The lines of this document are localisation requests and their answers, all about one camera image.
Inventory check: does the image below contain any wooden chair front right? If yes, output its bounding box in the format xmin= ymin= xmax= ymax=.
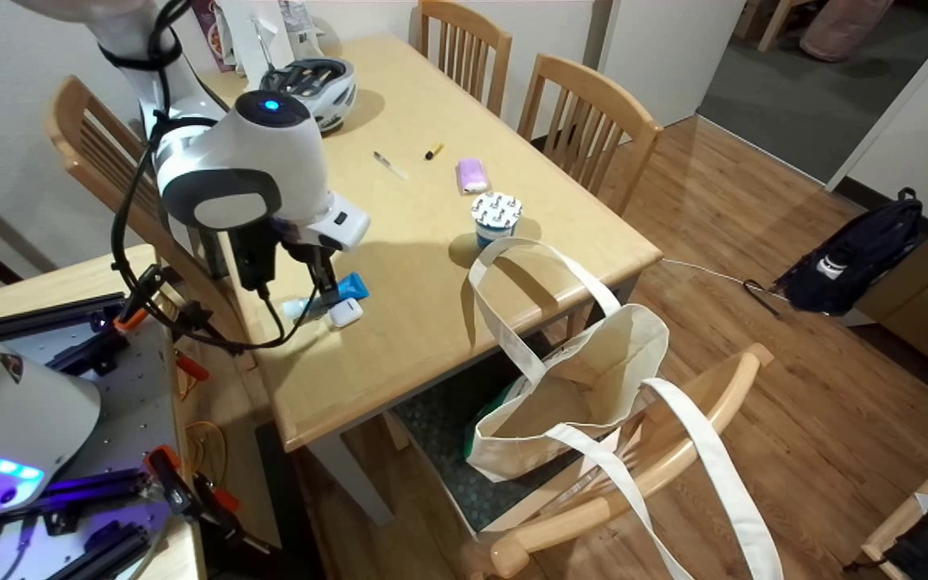
xmin=461 ymin=342 xmax=778 ymax=580

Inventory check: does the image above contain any white patterned cup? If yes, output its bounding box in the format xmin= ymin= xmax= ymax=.
xmin=471 ymin=193 xmax=522 ymax=244

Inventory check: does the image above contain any black orange clamp upper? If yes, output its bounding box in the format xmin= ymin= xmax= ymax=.
xmin=48 ymin=265 xmax=178 ymax=376

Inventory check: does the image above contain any black orange clamp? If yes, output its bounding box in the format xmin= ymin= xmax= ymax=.
xmin=48 ymin=265 xmax=178 ymax=376
xmin=144 ymin=447 xmax=279 ymax=558

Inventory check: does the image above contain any wooden chair far end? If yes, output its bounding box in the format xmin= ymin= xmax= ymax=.
xmin=417 ymin=0 xmax=512 ymax=116

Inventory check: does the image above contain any dark blue backpack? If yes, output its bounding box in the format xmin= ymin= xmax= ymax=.
xmin=778 ymin=186 xmax=922 ymax=315

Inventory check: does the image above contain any blue sunscreen tube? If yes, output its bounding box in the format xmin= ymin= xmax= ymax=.
xmin=282 ymin=270 xmax=368 ymax=318

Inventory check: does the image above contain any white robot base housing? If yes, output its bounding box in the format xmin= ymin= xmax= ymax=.
xmin=0 ymin=346 xmax=101 ymax=515

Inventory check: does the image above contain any wooden chair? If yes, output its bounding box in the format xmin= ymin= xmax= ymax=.
xmin=520 ymin=55 xmax=662 ymax=212
xmin=48 ymin=78 xmax=235 ymax=329
xmin=461 ymin=342 xmax=778 ymax=580

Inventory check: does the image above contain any clear pen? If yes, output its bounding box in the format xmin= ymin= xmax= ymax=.
xmin=375 ymin=150 xmax=406 ymax=181

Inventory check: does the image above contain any wooden chair far right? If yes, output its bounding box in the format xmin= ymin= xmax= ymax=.
xmin=520 ymin=55 xmax=662 ymax=212

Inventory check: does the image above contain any purple soap bar packet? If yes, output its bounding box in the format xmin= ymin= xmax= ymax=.
xmin=455 ymin=158 xmax=489 ymax=193

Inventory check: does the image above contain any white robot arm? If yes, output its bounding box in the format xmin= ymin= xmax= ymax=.
xmin=15 ymin=0 xmax=362 ymax=294

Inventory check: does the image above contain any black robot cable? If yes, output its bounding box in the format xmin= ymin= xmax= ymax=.
xmin=108 ymin=0 xmax=323 ymax=353

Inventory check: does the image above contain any beige canvas tote bag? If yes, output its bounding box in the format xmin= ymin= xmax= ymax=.
xmin=461 ymin=232 xmax=787 ymax=580

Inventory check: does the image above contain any wooden chair left side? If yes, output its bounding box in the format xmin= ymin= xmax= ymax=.
xmin=48 ymin=78 xmax=235 ymax=329

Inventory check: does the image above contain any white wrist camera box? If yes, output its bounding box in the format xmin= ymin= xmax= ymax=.
xmin=311 ymin=196 xmax=370 ymax=248

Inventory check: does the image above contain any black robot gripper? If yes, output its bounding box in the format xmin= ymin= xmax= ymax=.
xmin=229 ymin=215 xmax=338 ymax=302

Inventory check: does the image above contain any small white square case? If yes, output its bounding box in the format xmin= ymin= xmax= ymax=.
xmin=330 ymin=300 xmax=365 ymax=329

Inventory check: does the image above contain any white and black bike helmet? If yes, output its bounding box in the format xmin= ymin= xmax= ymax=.
xmin=262 ymin=58 xmax=359 ymax=136

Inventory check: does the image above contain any black orange clamp lower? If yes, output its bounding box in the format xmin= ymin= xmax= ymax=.
xmin=144 ymin=447 xmax=279 ymax=558

